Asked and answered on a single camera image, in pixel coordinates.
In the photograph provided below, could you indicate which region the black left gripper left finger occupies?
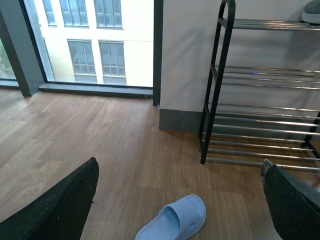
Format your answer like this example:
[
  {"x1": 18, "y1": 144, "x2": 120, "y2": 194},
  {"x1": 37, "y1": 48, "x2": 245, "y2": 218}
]
[{"x1": 0, "y1": 157, "x2": 99, "y2": 240}]

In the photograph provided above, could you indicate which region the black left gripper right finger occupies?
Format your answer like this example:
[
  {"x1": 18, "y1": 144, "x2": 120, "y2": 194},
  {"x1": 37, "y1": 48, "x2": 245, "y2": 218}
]
[{"x1": 260, "y1": 158, "x2": 320, "y2": 240}]

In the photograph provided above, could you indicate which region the light blue slipper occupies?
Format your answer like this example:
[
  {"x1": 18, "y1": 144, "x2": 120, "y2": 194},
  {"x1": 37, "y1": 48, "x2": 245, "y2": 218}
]
[{"x1": 135, "y1": 194, "x2": 207, "y2": 240}]

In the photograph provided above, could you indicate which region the grey knit sneaker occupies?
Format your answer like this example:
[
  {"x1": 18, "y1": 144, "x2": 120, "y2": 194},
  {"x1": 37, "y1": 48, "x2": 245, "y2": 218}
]
[{"x1": 301, "y1": 0, "x2": 320, "y2": 24}]

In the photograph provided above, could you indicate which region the black metal shoe rack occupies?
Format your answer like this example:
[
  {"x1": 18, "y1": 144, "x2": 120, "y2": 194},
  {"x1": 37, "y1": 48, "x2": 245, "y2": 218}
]
[{"x1": 198, "y1": 0, "x2": 320, "y2": 172}]

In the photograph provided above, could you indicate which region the dark grey window frame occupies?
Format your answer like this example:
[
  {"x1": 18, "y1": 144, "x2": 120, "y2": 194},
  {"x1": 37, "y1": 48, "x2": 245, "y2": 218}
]
[{"x1": 0, "y1": 0, "x2": 164, "y2": 106}]

